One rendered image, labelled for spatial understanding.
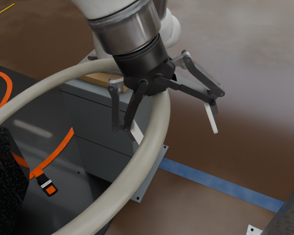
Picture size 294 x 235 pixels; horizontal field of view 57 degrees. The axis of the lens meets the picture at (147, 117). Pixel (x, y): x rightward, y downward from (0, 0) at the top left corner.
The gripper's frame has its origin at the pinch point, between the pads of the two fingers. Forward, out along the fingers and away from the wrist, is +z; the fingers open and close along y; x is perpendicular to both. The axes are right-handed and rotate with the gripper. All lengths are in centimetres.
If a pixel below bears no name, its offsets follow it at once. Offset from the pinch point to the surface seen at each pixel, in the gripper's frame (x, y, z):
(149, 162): 13.2, 2.6, -9.6
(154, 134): 9.4, 1.3, -10.4
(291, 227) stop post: -23, -25, 98
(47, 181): -76, 106, 78
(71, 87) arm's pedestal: -74, 51, 20
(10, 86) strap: -179, 156, 49
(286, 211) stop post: -25, -24, 86
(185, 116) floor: -136, 12, 114
